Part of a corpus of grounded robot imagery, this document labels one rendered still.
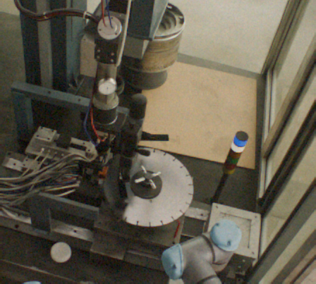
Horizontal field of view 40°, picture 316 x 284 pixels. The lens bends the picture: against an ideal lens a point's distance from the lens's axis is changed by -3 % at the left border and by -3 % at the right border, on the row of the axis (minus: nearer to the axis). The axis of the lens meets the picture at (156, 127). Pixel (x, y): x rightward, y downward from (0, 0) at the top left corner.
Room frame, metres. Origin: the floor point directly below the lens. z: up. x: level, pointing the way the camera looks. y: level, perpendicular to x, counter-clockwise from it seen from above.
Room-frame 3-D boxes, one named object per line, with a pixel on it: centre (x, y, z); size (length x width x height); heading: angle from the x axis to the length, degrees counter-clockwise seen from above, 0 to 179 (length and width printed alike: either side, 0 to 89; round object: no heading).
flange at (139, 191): (0.90, 0.00, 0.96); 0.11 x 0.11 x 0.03
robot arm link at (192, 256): (0.48, -0.14, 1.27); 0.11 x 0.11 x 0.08; 35
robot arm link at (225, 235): (0.55, -0.21, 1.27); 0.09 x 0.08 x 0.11; 125
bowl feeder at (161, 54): (1.68, 0.12, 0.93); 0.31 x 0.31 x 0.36
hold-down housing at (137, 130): (0.88, 0.07, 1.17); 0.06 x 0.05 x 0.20; 77
